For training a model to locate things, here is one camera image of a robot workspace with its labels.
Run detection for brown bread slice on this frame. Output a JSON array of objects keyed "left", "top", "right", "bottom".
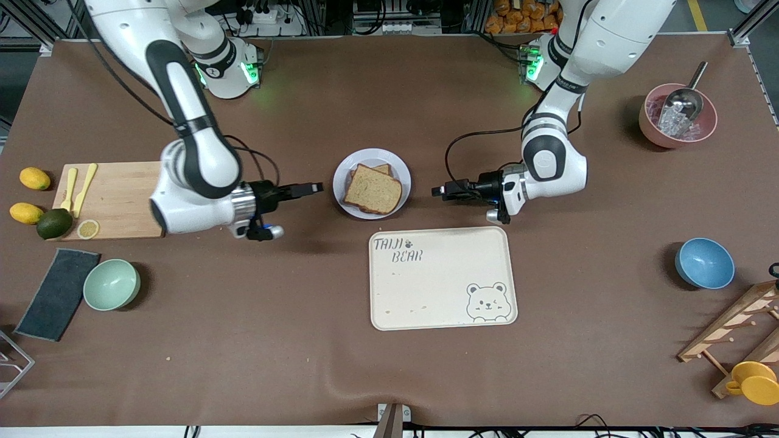
[
  {"left": 349, "top": 162, "right": 394, "bottom": 181},
  {"left": 343, "top": 164, "right": 403, "bottom": 215}
]

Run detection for white round plate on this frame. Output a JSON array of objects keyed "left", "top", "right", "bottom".
[{"left": 332, "top": 148, "right": 413, "bottom": 221}]

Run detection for cream bear print tray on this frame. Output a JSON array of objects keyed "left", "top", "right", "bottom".
[{"left": 369, "top": 226, "right": 519, "bottom": 332}]

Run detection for wooden cutting board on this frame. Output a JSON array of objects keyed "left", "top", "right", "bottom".
[{"left": 51, "top": 161, "right": 167, "bottom": 243}]

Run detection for pink bowl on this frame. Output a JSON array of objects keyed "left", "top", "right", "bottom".
[{"left": 638, "top": 83, "right": 719, "bottom": 150}]

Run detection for orange snack bag pile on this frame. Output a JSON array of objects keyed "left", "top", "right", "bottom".
[{"left": 484, "top": 0, "right": 564, "bottom": 35}]

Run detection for white power strip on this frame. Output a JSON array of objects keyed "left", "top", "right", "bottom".
[{"left": 242, "top": 4, "right": 292, "bottom": 27}]

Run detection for mint green bowl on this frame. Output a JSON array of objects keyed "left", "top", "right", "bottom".
[{"left": 82, "top": 258, "right": 142, "bottom": 312}]

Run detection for yellow plastic knife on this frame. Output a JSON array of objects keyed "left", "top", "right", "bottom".
[{"left": 72, "top": 162, "right": 99, "bottom": 219}]

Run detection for clear ice cubes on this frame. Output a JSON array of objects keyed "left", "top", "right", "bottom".
[{"left": 657, "top": 106, "right": 695, "bottom": 139}]

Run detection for yellow plastic fork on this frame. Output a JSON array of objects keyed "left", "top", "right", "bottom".
[{"left": 59, "top": 167, "right": 79, "bottom": 213}]

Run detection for metal scoop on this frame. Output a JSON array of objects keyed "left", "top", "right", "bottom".
[{"left": 662, "top": 60, "right": 710, "bottom": 123}]

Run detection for green lime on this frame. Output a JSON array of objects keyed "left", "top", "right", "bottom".
[{"left": 35, "top": 207, "right": 74, "bottom": 241}]

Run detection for blue bowl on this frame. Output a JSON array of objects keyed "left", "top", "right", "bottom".
[{"left": 674, "top": 237, "right": 736, "bottom": 290}]

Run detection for dark grey cloth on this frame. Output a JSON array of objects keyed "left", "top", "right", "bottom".
[{"left": 13, "top": 247, "right": 102, "bottom": 342}]

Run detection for yellow lemon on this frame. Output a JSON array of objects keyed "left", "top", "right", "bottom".
[
  {"left": 18, "top": 166, "right": 52, "bottom": 192},
  {"left": 9, "top": 201, "right": 46, "bottom": 226}
]

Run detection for wooden dish rack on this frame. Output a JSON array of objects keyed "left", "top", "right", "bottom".
[{"left": 677, "top": 280, "right": 779, "bottom": 400}]

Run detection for yellow mug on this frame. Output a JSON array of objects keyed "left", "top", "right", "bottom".
[{"left": 725, "top": 361, "right": 779, "bottom": 407}]

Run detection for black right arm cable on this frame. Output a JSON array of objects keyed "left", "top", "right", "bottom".
[{"left": 224, "top": 134, "right": 282, "bottom": 187}]

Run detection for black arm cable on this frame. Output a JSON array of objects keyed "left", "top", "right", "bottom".
[
  {"left": 444, "top": 108, "right": 586, "bottom": 184},
  {"left": 224, "top": 134, "right": 282, "bottom": 187}
]

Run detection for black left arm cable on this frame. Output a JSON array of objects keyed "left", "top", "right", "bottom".
[{"left": 444, "top": 108, "right": 586, "bottom": 184}]

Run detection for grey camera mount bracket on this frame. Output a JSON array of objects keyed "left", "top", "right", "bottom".
[{"left": 372, "top": 402, "right": 413, "bottom": 438}]

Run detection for aluminium frame post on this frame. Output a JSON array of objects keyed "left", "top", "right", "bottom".
[
  {"left": 727, "top": 0, "right": 779, "bottom": 49},
  {"left": 0, "top": 0, "right": 80, "bottom": 57}
]

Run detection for metal wire rack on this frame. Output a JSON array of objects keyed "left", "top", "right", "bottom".
[{"left": 0, "top": 330, "right": 36, "bottom": 401}]

